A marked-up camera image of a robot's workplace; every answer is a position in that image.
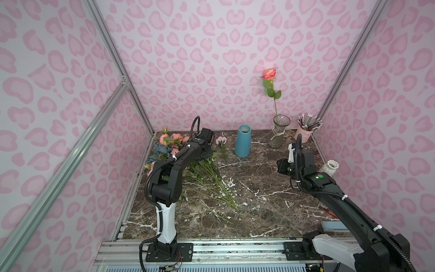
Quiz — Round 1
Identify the light pink carnation flower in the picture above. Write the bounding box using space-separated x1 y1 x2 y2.
215 136 228 160

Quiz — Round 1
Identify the clear ribbed glass vase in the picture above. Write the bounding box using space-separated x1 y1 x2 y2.
267 114 291 148

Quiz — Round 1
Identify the pink rose with stem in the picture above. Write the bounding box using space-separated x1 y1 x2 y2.
261 68 282 115

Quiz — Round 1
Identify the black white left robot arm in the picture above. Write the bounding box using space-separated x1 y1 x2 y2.
139 116 214 264

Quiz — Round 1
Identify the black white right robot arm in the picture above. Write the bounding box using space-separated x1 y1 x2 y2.
277 136 416 272

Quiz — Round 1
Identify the white ribbed ceramic vase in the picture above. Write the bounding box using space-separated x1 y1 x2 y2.
319 160 339 177

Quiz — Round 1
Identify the bunch of artificial flowers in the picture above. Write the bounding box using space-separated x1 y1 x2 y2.
147 129 239 209

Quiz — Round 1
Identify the teal cylindrical vase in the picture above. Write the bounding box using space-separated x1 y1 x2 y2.
234 124 251 158

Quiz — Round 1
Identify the pink cup of straws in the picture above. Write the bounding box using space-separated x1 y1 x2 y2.
294 113 323 143

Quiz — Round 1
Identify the blue grey artificial flower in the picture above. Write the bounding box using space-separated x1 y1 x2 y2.
146 142 172 164

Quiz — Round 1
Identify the red pen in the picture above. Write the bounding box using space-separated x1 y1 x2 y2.
320 206 338 219

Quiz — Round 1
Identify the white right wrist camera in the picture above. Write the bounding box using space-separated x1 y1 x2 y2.
288 143 296 163

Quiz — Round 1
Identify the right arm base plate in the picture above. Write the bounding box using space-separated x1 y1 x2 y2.
283 241 332 261

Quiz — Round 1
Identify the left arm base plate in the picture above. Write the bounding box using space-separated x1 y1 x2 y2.
146 241 194 262

